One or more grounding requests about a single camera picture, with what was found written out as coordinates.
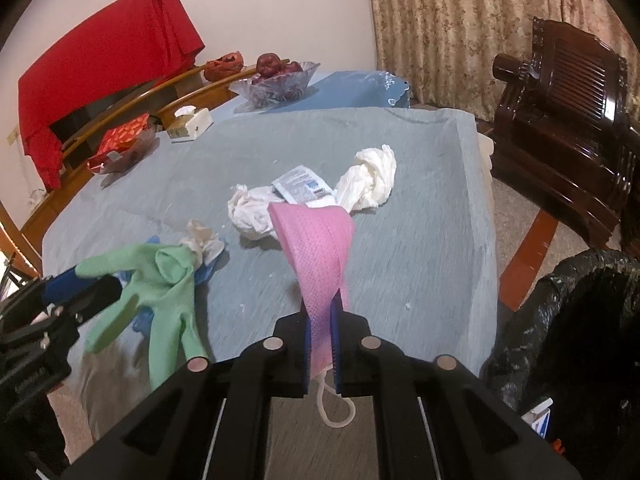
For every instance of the small crumpled beige tissue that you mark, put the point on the small crumpled beige tissue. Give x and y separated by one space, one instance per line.
202 240

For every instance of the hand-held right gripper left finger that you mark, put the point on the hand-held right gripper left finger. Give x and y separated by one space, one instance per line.
306 355

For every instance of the floral beige curtain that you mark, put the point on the floral beige curtain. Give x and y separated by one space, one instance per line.
475 20

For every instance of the black television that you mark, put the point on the black television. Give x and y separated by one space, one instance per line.
75 116

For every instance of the scalloped white blue table cover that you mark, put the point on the scalloped white blue table cover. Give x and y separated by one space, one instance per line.
485 152

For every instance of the glass fruit bowl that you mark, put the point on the glass fruit bowl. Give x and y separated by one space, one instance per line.
280 87

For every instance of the red plastic bag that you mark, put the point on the red plastic bag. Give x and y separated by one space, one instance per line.
223 66

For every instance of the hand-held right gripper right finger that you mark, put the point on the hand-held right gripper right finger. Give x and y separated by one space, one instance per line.
336 350

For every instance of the black-lined trash bin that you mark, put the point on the black-lined trash bin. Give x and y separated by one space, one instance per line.
590 335

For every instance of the red cloth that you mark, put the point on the red cloth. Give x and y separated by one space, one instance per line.
100 60

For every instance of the blue tablecloth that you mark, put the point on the blue tablecloth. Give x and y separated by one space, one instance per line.
350 92

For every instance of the white blue carton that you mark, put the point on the white blue carton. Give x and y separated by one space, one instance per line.
540 415

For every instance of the twisted white tissue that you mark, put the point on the twisted white tissue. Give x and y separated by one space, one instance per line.
367 175

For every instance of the red packet in glass dish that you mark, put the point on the red packet in glass dish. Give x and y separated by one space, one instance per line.
120 137

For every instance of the wooden television cabinet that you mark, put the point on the wooden television cabinet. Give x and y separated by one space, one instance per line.
200 95

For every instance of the dark wooden armchair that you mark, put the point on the dark wooden armchair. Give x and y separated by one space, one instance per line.
560 125

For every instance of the small glass bowl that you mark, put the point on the small glass bowl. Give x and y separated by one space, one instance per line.
142 147

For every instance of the pink face mask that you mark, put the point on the pink face mask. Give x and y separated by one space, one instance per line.
315 240

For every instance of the white tissue box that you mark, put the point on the white tissue box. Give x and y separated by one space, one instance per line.
192 122

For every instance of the crumpled white tissue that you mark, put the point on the crumpled white tissue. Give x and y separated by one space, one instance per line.
252 210

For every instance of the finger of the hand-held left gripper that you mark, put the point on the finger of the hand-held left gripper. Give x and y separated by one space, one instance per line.
97 297
60 287

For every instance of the green rubber glove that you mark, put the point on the green rubber glove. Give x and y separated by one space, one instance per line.
170 300

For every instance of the white blue printed packet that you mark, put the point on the white blue printed packet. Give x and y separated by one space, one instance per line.
302 182

